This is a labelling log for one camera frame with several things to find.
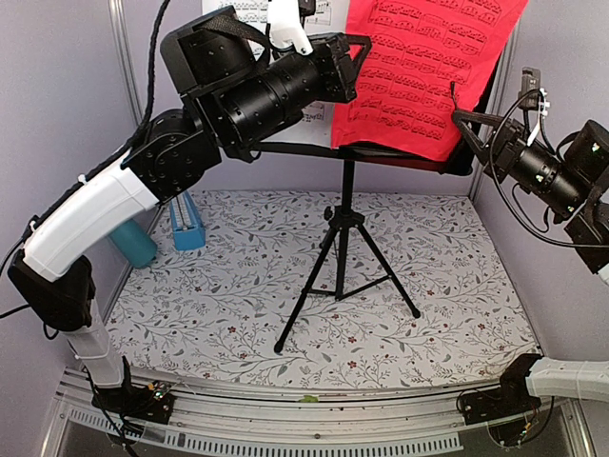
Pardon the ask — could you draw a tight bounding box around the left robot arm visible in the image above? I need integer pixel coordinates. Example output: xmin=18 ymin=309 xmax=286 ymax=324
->
xmin=4 ymin=1 xmax=372 ymax=413

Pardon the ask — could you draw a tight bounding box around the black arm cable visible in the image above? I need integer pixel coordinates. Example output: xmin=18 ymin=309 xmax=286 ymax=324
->
xmin=487 ymin=88 xmax=609 ymax=251
xmin=0 ymin=0 xmax=172 ymax=282

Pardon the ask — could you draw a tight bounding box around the black music stand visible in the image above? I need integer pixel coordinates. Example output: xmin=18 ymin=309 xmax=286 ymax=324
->
xmin=246 ymin=42 xmax=501 ymax=354

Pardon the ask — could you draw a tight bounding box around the floral tablecloth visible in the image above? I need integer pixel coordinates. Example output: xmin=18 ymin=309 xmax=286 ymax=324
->
xmin=107 ymin=191 xmax=538 ymax=389

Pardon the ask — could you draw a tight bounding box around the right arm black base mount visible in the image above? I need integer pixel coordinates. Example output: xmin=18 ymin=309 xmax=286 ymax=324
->
xmin=456 ymin=353 xmax=542 ymax=425

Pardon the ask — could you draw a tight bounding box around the aluminium front frame rail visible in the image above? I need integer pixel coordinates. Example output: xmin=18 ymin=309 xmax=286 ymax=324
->
xmin=45 ymin=368 xmax=596 ymax=457

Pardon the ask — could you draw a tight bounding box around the red sheet music paper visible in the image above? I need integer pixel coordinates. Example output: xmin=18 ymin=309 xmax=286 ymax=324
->
xmin=331 ymin=0 xmax=527 ymax=162

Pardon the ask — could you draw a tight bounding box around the right aluminium corner post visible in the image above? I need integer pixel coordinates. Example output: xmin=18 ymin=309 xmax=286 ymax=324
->
xmin=468 ymin=18 xmax=524 ymax=201

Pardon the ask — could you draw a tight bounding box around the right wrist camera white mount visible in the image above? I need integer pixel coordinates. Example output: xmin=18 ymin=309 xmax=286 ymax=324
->
xmin=519 ymin=67 xmax=550 ymax=146

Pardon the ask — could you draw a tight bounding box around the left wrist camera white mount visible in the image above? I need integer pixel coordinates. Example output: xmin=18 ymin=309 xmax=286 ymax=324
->
xmin=265 ymin=0 xmax=316 ymax=55

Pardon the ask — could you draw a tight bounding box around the aluminium corner post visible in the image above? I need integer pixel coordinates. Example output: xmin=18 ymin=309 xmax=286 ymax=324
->
xmin=108 ymin=0 xmax=144 ymax=126
xmin=468 ymin=18 xmax=524 ymax=201

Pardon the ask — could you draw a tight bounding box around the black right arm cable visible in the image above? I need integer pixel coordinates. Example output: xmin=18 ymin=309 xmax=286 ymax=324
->
xmin=487 ymin=88 xmax=609 ymax=251

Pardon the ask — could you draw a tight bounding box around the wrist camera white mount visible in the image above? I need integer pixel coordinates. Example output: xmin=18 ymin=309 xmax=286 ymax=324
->
xmin=519 ymin=67 xmax=550 ymax=146
xmin=265 ymin=0 xmax=316 ymax=55

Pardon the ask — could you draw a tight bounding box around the left aluminium corner post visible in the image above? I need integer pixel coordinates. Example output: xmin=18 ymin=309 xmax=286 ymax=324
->
xmin=108 ymin=0 xmax=144 ymax=126

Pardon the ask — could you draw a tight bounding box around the teal cylindrical cup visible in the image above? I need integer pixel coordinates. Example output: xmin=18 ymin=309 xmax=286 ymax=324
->
xmin=108 ymin=220 xmax=157 ymax=268

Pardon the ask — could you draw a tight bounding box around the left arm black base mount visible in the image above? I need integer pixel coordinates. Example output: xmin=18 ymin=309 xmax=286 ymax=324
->
xmin=91 ymin=381 xmax=175 ymax=425

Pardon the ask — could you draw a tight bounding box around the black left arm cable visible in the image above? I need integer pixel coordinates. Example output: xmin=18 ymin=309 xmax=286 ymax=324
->
xmin=0 ymin=0 xmax=172 ymax=282

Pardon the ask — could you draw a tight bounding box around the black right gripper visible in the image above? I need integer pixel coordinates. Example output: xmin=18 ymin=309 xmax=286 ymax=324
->
xmin=453 ymin=107 xmax=588 ymax=216

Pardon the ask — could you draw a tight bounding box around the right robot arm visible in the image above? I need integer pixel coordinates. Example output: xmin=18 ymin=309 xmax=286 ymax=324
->
xmin=452 ymin=109 xmax=608 ymax=415

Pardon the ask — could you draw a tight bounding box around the blue metronome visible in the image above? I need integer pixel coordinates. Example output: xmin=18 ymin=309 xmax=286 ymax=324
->
xmin=169 ymin=191 xmax=206 ymax=251

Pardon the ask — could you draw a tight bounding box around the white sheet music paper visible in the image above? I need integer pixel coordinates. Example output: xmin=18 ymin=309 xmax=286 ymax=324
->
xmin=202 ymin=0 xmax=348 ymax=144

